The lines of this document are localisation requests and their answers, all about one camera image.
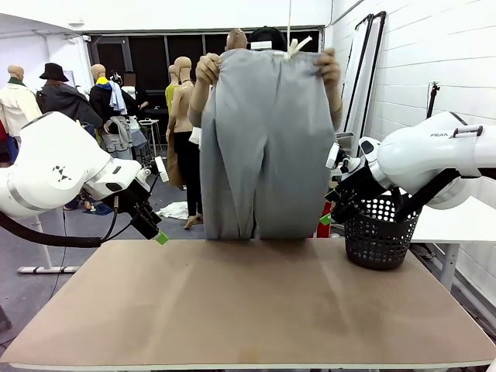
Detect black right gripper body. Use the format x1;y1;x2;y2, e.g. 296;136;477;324
335;168;375;203

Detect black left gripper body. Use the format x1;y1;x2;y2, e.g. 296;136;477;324
115;181;155;222

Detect black perforated plastic basket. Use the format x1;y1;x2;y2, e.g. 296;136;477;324
343;188;422;271

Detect person's right forearm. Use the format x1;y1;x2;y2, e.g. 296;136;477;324
187;81;215;129

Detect person's left forearm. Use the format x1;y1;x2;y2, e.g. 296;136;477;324
327;84;344;131

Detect person's left hand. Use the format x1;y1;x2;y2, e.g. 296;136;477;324
315;46;343;88

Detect person's right hand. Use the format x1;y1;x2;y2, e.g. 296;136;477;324
195;52;223;87

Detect white cloth on floor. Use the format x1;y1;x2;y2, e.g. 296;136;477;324
156;201;191;221

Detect grey metal bin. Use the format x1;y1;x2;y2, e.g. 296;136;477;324
334;131;356;157

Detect white stool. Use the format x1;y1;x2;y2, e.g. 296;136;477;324
138;118;162;157

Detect bare tan mannequin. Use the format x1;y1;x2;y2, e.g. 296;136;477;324
165;56;204;230

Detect white table with grey feet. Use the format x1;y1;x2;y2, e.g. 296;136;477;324
16;215;81;275

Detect mannequin with yellow scarf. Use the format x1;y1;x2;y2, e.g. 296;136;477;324
88;63;129;160

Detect black leaning frames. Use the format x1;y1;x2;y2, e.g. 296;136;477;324
342;10;388;137

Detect white side table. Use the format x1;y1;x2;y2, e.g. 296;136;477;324
409;195;496;292

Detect mannequin in yellow top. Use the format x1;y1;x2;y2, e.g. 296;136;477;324
165;64;181;115

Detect black tripod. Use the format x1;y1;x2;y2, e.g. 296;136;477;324
425;81;443;119

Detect mannequin with black hat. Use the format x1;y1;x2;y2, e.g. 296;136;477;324
36;62;104;129

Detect mannequin in cream jacket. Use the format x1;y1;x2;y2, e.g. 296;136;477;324
0;64;43;137

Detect black cap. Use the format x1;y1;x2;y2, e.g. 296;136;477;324
247;26;288;52

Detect mannequin in white shirt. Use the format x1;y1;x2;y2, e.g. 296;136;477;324
225;27;250;53

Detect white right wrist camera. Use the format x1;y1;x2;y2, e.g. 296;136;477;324
325;142;362;176

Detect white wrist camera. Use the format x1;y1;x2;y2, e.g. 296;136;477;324
325;142;362;176
141;155;170;184

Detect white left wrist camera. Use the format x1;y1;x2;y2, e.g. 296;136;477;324
141;155;170;184

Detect black left arm hose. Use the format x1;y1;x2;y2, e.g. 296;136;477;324
0;195;119;249

